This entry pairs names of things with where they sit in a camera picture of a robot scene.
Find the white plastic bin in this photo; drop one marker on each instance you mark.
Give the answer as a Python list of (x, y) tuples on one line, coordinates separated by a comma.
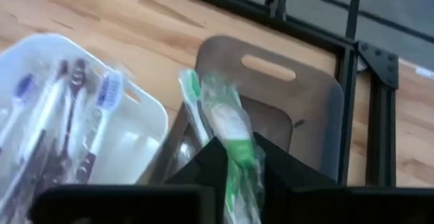
[(135, 142)]

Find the grey translucent plastic bin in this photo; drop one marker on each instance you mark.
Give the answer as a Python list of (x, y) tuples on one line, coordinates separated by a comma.
[(305, 115)]

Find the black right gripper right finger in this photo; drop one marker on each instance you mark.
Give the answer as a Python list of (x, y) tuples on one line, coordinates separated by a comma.
[(322, 203)]

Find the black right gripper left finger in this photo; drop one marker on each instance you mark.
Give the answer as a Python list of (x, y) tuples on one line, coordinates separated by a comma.
[(152, 203)]

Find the black aluminium table frame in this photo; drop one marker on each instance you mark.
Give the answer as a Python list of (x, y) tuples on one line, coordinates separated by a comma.
[(381, 132)]

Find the green toothbrush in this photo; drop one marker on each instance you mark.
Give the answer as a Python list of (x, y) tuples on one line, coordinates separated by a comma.
[(234, 122), (191, 95)]

